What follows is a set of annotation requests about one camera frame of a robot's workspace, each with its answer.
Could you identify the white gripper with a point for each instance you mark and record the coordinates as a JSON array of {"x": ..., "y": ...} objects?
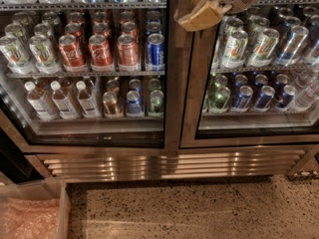
[{"x": 207, "y": 14}]

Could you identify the fridge glass door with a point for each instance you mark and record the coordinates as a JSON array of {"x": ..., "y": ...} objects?
[
  {"x": 202, "y": 128},
  {"x": 83, "y": 19}
]

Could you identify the right fridge left 7up can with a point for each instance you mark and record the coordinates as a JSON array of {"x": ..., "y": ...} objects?
[{"x": 234, "y": 50}]

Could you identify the fridge 7up can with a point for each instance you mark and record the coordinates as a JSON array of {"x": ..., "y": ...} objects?
[
  {"x": 263, "y": 48},
  {"x": 234, "y": 50}
]

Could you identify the right fridge tall blue can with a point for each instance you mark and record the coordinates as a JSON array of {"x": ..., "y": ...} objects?
[{"x": 288, "y": 50}]

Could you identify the right fridge green can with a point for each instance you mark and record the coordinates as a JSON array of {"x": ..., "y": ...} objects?
[{"x": 218, "y": 100}]

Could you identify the right fridge left blue can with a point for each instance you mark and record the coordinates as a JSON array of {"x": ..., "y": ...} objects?
[{"x": 242, "y": 99}]

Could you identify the right fridge water bottle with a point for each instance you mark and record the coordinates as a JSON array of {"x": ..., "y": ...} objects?
[{"x": 307, "y": 97}]

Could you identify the steel fridge bottom grille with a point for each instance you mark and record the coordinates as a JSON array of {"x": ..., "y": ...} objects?
[{"x": 187, "y": 163}]

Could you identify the front blue pepsi can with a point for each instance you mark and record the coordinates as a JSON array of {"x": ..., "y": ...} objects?
[{"x": 155, "y": 52}]

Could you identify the front right red cola can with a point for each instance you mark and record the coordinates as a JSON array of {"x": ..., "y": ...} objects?
[{"x": 129, "y": 58}]

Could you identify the red cola can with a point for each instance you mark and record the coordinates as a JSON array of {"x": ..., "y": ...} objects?
[
  {"x": 72, "y": 54},
  {"x": 101, "y": 56},
  {"x": 129, "y": 58}
]

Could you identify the green soda can lower shelf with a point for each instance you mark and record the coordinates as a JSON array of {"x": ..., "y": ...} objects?
[{"x": 156, "y": 103}]

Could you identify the front middle red cola can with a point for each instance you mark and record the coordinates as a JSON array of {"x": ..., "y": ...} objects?
[{"x": 101, "y": 56}]

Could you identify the blue soda can lower shelf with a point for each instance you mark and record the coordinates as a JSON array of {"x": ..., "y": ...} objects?
[{"x": 134, "y": 104}]

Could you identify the brown soda can lower shelf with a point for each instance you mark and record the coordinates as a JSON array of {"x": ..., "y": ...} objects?
[{"x": 112, "y": 107}]

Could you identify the front left red cola can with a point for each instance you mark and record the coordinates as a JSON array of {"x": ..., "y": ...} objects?
[{"x": 72, "y": 54}]

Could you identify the middle water bottle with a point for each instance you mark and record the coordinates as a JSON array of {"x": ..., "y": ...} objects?
[{"x": 64, "y": 101}]

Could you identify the left water bottle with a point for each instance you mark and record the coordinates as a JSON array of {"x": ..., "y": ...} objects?
[{"x": 41, "y": 102}]

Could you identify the front left 7up can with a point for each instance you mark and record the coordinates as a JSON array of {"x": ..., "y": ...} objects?
[{"x": 19, "y": 59}]

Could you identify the clear plastic bin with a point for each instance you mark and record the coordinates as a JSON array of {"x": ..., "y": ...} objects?
[{"x": 46, "y": 189}]

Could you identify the pink bubble wrap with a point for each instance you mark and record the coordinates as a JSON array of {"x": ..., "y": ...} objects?
[{"x": 29, "y": 219}]

